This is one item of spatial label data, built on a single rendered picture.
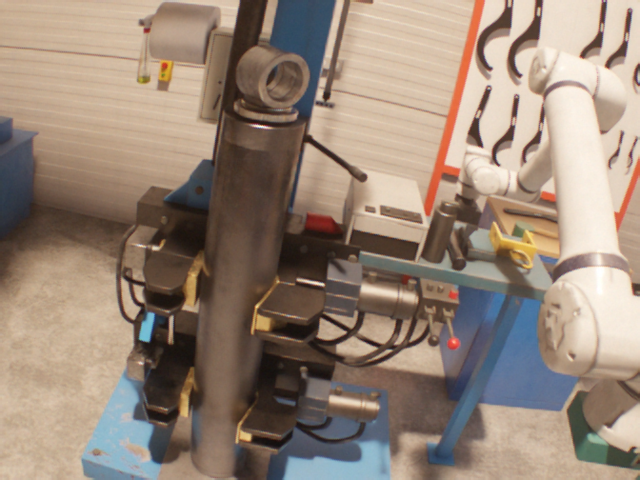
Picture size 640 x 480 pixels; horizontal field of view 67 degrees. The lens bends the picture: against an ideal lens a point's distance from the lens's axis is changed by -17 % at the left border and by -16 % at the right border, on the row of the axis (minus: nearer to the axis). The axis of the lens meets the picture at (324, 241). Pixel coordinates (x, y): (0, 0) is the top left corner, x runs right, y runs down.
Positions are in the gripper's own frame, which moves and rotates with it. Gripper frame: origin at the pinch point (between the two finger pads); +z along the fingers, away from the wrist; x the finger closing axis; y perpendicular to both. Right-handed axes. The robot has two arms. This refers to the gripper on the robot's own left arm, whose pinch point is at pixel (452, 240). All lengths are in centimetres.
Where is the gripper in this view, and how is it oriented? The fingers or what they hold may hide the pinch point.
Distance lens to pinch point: 195.7
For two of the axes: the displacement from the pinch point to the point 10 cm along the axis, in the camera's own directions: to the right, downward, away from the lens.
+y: 0.5, -4.3, 9.0
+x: -9.8, -2.0, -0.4
